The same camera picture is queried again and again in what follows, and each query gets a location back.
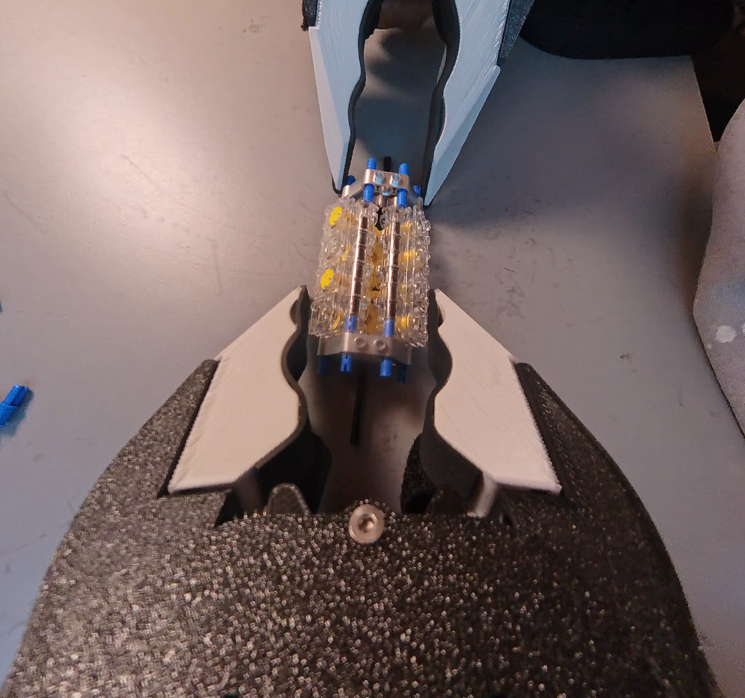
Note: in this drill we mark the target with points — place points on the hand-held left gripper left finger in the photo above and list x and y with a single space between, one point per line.
238 418

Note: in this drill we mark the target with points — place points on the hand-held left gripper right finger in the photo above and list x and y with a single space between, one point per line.
494 424

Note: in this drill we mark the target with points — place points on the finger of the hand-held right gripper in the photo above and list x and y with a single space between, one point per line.
337 40
477 40

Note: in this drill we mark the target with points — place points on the clear toy brick engine model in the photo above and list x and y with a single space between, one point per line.
372 279

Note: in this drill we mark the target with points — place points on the grey desk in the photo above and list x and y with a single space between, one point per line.
145 186

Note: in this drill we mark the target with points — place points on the pile of mixed toy parts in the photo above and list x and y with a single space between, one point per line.
14 407

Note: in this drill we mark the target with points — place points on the person in grey hoodie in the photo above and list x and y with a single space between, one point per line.
724 273

